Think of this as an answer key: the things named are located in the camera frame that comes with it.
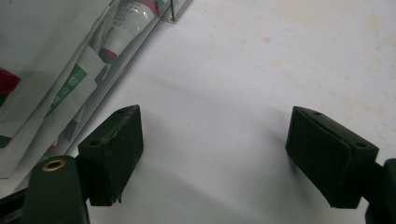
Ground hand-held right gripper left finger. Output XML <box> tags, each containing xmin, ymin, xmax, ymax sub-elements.
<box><xmin>77</xmin><ymin>105</ymin><xmax>145</xmax><ymax>207</ymax></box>

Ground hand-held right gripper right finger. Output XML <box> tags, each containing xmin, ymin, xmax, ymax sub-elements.
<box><xmin>285</xmin><ymin>105</ymin><xmax>380</xmax><ymax>209</ymax></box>

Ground white carton green label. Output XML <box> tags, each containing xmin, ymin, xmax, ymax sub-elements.
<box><xmin>0</xmin><ymin>45</ymin><xmax>107</xmax><ymax>180</ymax></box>

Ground clear plastic storage box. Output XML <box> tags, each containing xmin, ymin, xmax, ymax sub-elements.
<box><xmin>0</xmin><ymin>0</ymin><xmax>192</xmax><ymax>200</ymax></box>

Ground white tube red green stripes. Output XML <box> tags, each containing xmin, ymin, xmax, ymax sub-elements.
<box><xmin>98</xmin><ymin>0</ymin><xmax>172</xmax><ymax>65</ymax></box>

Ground white carton red green mark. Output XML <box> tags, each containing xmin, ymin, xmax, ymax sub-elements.
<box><xmin>0</xmin><ymin>0</ymin><xmax>115</xmax><ymax>140</ymax></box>

